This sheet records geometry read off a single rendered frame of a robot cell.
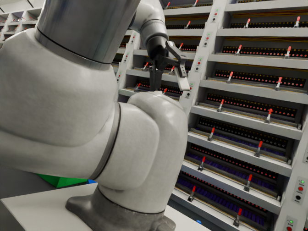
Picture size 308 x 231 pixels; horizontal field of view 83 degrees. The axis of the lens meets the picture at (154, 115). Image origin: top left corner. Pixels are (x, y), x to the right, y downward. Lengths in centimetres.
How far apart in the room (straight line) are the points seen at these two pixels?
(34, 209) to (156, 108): 28
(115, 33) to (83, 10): 4
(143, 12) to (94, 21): 43
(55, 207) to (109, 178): 14
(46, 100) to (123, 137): 12
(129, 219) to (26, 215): 17
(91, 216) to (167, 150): 18
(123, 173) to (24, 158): 14
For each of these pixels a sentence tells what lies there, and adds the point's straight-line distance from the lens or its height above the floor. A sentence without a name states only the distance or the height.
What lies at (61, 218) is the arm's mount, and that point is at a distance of 40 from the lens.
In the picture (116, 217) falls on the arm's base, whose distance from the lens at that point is 36.
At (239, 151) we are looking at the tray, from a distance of 113.
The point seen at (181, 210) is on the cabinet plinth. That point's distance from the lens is 127.
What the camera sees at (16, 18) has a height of 163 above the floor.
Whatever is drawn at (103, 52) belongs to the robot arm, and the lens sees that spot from 25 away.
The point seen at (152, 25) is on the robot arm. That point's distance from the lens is 63.
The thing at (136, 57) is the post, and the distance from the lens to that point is 175.
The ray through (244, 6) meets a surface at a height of 143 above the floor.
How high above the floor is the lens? 45
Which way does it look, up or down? 4 degrees up
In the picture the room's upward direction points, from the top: 19 degrees clockwise
